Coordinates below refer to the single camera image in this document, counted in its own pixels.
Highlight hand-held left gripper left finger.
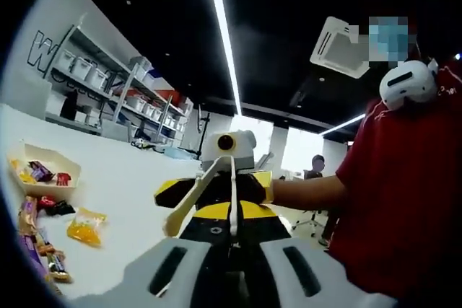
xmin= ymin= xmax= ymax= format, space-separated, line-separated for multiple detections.
xmin=68 ymin=202 xmax=234 ymax=308

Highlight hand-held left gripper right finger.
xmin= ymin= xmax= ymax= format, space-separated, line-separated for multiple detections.
xmin=236 ymin=201 xmax=398 ymax=308

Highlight beige plastic food tongs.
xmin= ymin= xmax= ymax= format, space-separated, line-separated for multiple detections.
xmin=162 ymin=156 xmax=240 ymax=239

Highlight beige hexagonal food container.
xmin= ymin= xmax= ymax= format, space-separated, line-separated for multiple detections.
xmin=6 ymin=140 xmax=82 ymax=197

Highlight dark brown food bar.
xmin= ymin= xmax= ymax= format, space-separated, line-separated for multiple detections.
xmin=27 ymin=160 xmax=56 ymax=182

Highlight pile of snack food packets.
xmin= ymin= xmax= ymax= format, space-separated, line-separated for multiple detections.
xmin=16 ymin=194 xmax=109 ymax=283

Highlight yellow clear food packet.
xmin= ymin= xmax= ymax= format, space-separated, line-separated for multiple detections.
xmin=9 ymin=158 xmax=38 ymax=185

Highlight blue cloth item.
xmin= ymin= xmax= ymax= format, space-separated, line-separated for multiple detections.
xmin=165 ymin=146 xmax=191 ymax=160

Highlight black tripod stand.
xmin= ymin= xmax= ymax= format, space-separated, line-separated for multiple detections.
xmin=196 ymin=104 xmax=213 ymax=160

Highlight small yellow white gadget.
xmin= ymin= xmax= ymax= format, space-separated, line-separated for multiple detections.
xmin=131 ymin=137 xmax=154 ymax=151

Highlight grey metal shelving rack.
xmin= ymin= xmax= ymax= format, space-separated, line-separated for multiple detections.
xmin=46 ymin=25 xmax=194 ymax=143

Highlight ceiling light strip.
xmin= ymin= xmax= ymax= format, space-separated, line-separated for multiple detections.
xmin=204 ymin=0 xmax=243 ymax=116

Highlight black bag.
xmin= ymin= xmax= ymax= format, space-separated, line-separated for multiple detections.
xmin=60 ymin=89 xmax=79 ymax=121

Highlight ceiling air conditioner unit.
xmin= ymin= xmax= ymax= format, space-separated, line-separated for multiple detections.
xmin=309 ymin=15 xmax=372 ymax=80

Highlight person in red shirt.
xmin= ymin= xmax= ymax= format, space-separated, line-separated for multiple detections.
xmin=326 ymin=64 xmax=462 ymax=307

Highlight set of white storage bins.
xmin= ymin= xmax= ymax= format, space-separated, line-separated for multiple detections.
xmin=57 ymin=50 xmax=188 ymax=132

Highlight white wearable device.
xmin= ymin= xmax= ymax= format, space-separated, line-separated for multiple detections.
xmin=378 ymin=58 xmax=440 ymax=112

